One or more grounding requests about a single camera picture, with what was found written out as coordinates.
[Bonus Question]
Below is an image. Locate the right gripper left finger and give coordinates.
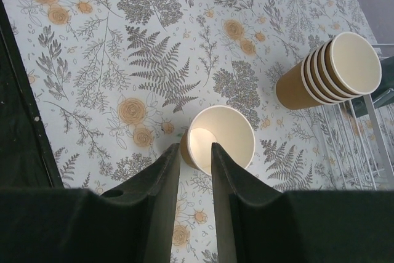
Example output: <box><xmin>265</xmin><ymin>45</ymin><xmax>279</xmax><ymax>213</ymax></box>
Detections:
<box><xmin>64</xmin><ymin>143</ymin><xmax>180</xmax><ymax>262</ymax></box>

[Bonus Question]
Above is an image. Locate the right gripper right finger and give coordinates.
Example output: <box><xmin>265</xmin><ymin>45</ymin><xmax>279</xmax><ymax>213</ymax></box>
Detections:
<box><xmin>211</xmin><ymin>143</ymin><xmax>393</xmax><ymax>262</ymax></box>

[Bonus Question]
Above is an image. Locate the single brown paper cup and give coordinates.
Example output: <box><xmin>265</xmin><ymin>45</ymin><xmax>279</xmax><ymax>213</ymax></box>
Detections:
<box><xmin>180</xmin><ymin>105</ymin><xmax>255</xmax><ymax>176</ymax></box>

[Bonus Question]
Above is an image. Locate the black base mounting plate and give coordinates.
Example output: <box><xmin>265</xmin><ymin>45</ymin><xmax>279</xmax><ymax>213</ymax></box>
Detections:
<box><xmin>1</xmin><ymin>7</ymin><xmax>63</xmax><ymax>188</ymax></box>

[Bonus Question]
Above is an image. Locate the floral table mat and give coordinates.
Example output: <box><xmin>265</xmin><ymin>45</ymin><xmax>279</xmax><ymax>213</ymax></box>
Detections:
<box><xmin>0</xmin><ymin>0</ymin><xmax>394</xmax><ymax>263</ymax></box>

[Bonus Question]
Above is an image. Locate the stack of brown paper cups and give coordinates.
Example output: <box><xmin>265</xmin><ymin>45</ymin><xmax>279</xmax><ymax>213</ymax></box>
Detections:
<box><xmin>274</xmin><ymin>32</ymin><xmax>382</xmax><ymax>110</ymax></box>

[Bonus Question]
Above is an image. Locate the dark teal mug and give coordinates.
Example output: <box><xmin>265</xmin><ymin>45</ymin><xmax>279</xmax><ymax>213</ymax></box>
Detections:
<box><xmin>371</xmin><ymin>65</ymin><xmax>393</xmax><ymax>109</ymax></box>

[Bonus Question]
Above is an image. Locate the white wire dish rack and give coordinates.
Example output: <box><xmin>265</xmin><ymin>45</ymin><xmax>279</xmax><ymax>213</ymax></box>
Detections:
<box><xmin>316</xmin><ymin>44</ymin><xmax>394</xmax><ymax>190</ymax></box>

